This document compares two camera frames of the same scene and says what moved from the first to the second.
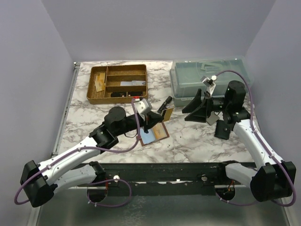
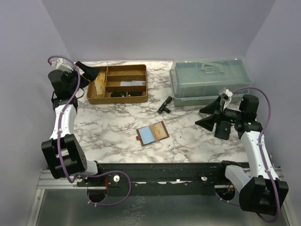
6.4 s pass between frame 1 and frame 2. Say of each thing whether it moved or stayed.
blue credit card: stayed
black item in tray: stayed
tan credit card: stayed
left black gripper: moved
